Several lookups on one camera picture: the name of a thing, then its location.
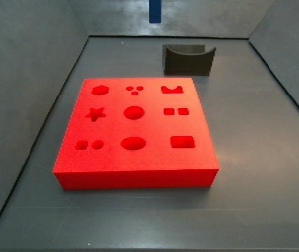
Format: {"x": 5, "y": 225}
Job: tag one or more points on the blue square-circle peg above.
{"x": 156, "y": 11}

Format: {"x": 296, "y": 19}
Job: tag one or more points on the red foam shape-sorter block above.
{"x": 137, "y": 135}

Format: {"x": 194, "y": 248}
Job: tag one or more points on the dark grey curved foam cradle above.
{"x": 188, "y": 59}

